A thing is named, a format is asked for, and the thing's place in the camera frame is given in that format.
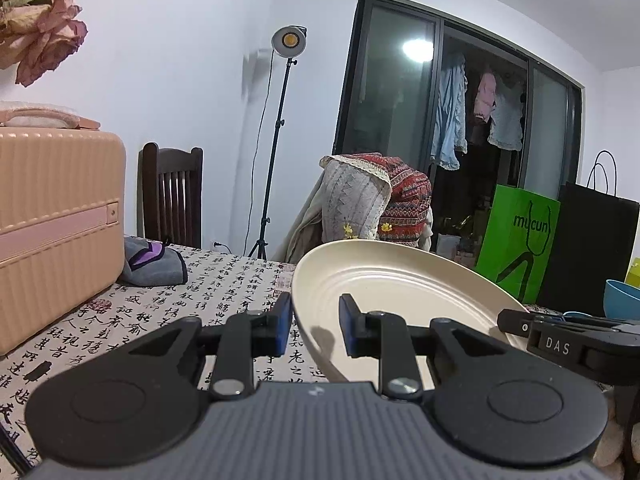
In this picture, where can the blue bowl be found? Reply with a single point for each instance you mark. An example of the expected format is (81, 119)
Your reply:
(625, 297)

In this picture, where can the dried pink roses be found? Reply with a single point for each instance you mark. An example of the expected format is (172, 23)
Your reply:
(45, 35)

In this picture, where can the yellow-green snack box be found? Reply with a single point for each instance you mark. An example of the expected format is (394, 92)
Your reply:
(635, 272)

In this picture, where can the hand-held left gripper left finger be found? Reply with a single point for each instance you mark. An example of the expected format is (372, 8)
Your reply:
(284, 322)

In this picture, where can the cream round plate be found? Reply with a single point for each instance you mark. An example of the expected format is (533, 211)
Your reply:
(400, 285)

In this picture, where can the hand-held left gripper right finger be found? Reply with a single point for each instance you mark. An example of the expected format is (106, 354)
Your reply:
(347, 327)

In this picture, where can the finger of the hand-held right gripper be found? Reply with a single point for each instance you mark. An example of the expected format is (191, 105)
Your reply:
(515, 325)

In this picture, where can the dark framed sliding glass door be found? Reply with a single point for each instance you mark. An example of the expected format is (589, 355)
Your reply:
(390, 85)

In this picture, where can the chair draped with patterned blankets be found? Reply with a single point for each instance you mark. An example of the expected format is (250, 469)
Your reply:
(307, 225)

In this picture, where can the grey purple cloth pouch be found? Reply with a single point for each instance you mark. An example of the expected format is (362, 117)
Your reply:
(160, 267)

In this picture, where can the hanging light blue shirt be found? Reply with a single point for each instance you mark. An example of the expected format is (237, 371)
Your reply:
(447, 110)

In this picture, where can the pink ribbed suitcase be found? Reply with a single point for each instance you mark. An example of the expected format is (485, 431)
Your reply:
(50, 210)

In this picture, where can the dark wooden chair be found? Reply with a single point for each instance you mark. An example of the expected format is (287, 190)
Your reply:
(170, 195)

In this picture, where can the studio light on stand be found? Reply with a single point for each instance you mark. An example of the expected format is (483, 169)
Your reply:
(289, 40)

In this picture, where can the black paper bag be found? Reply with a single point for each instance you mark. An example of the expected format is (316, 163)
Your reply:
(590, 250)

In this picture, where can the hanging white garment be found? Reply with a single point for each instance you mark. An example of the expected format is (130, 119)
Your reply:
(507, 115)

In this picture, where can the green paper bag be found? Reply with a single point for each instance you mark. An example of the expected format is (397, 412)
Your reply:
(505, 240)

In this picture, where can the hanging pink garment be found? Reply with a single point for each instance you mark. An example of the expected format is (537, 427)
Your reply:
(484, 97)

